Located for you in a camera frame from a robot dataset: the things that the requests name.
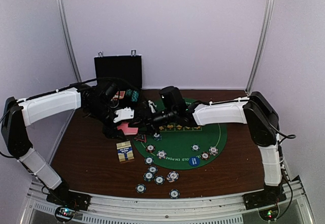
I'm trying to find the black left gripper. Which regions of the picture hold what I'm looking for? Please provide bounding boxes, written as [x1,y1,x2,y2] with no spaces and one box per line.
[86,101,126,140]

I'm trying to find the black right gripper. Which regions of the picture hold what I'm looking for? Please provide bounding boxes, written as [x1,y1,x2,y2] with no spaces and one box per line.
[128,107,177,136]

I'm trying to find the red-backed card deck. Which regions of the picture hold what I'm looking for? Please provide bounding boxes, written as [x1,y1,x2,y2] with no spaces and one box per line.
[117,122,139,136]

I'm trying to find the black orange chips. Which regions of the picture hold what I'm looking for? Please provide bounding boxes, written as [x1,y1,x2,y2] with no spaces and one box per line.
[146,145,155,153]
[201,152,210,161]

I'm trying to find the blue tan chips mat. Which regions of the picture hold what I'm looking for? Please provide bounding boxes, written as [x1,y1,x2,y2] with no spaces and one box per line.
[156,150,167,159]

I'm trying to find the blue tan chip stack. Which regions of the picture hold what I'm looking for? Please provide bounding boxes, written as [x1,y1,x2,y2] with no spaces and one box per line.
[167,171,179,183]

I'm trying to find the blue small blind button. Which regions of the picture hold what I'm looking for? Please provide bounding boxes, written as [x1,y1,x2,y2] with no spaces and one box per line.
[188,156,201,167]

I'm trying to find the blue tan chips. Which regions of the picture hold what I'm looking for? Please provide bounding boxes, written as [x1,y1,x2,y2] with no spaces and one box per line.
[209,146,218,156]

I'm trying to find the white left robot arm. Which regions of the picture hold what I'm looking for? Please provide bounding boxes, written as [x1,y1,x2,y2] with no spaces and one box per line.
[1,83,134,206]

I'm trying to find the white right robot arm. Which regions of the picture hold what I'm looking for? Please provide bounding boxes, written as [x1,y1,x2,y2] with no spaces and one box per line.
[129,86,283,205]

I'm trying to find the black red triangle all-in button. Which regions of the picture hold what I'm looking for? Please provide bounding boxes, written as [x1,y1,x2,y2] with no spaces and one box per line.
[134,134,147,143]

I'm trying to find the gold card deck box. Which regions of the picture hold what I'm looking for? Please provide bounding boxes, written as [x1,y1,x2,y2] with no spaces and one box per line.
[116,141,134,163]

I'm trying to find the teal chip row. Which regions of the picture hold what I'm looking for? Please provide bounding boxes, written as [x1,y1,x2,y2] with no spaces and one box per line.
[131,90,140,103]

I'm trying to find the dark green chip row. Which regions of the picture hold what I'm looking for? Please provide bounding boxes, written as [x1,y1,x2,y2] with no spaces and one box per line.
[125,89,133,97]

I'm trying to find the boxed card deck in case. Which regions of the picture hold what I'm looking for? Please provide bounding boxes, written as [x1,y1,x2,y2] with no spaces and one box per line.
[113,91,125,100]

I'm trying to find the green round poker mat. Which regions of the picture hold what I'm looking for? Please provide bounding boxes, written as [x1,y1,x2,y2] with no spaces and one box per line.
[131,97,228,171]

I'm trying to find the black poker set case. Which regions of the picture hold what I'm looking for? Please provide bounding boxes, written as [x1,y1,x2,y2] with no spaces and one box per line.
[94,54,143,109]

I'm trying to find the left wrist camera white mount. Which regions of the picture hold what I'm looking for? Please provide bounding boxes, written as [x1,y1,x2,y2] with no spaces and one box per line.
[113,107,135,123]

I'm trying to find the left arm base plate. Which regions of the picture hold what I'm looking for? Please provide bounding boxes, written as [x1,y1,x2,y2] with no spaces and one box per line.
[46,191,91,211]

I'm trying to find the aluminium front rail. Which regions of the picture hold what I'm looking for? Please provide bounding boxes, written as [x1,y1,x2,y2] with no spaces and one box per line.
[18,180,316,223]

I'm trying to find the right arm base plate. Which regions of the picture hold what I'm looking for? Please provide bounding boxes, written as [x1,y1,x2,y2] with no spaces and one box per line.
[243,190,287,210]

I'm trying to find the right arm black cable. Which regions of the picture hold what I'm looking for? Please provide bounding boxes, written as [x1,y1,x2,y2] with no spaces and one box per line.
[269,122,297,209]

